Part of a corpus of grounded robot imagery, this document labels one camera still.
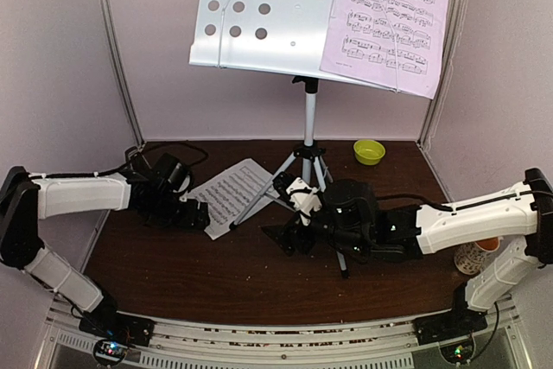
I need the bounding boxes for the white sheet music page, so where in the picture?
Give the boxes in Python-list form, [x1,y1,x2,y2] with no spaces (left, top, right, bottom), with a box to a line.
[188,158,271,240]

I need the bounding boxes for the white perforated music stand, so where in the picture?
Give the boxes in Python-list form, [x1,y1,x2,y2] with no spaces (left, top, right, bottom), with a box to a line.
[188,0,433,280]

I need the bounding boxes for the purple sheet music page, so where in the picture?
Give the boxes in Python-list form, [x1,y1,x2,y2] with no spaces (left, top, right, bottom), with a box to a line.
[320,0,449,99]

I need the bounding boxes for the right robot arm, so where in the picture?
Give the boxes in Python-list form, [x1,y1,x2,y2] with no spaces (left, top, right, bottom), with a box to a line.
[263,169,552,336]

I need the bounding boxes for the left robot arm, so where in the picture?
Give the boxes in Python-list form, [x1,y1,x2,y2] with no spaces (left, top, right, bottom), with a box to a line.
[1,153,210,338]

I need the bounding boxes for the green plastic bowl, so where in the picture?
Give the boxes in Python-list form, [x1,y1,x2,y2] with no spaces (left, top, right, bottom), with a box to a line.
[353,140,386,166]

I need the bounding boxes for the patterned paper cup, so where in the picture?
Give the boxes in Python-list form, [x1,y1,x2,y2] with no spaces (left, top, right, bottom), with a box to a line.
[454,237,502,276]

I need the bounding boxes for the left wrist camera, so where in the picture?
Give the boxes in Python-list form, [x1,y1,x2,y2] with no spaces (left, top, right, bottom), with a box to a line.
[175,171,195,201]

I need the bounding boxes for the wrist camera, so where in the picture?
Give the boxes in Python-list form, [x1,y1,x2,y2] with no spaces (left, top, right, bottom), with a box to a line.
[175,171,195,201]
[273,172,322,226]

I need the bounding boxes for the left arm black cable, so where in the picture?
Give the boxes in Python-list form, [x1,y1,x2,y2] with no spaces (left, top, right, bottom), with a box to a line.
[29,142,209,182]

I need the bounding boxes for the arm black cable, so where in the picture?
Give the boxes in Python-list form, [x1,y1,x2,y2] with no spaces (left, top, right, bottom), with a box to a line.
[375,189,545,214]
[29,142,209,182]

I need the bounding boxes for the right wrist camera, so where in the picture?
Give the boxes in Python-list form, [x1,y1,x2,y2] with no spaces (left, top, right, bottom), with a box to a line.
[273,172,322,226]

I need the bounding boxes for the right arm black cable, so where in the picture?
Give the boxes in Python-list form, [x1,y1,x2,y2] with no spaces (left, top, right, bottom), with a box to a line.
[375,189,545,214]

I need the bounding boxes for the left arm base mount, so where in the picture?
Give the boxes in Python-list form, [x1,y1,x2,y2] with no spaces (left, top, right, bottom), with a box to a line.
[79,313,155,366]

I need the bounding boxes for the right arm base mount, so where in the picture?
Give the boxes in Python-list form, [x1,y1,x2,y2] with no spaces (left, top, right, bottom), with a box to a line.
[413,312,487,366]

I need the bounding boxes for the aluminium front rail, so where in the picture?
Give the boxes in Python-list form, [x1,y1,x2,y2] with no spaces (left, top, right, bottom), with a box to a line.
[42,295,532,369]

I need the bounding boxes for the left aluminium corner post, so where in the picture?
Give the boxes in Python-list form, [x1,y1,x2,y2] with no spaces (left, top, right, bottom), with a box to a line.
[99,0,145,147]

